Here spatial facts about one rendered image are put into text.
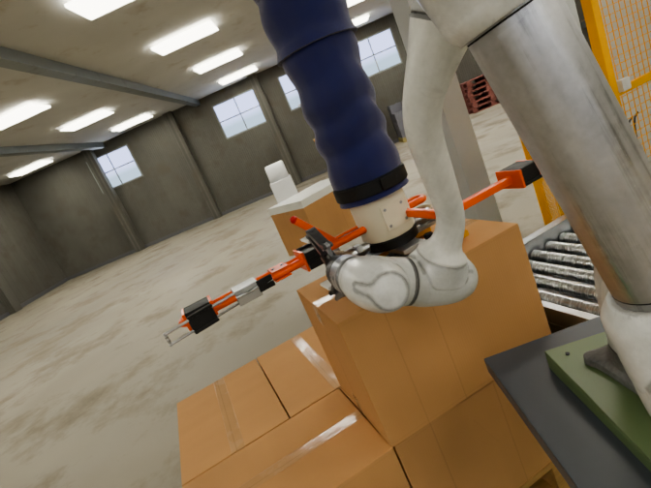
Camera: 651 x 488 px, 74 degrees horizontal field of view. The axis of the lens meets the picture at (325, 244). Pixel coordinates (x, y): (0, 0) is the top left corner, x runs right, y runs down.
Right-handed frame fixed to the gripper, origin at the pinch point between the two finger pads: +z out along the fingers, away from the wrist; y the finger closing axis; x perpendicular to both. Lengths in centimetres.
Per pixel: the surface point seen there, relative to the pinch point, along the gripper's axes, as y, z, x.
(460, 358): 41.6, -12.0, 24.0
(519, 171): -2, -22, 53
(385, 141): -21.4, -0.8, 31.3
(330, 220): 30, 180, 69
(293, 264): -0.4, 5.9, -5.0
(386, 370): 32.4, -11.1, 2.6
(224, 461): 54, 28, -48
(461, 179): 27, 106, 130
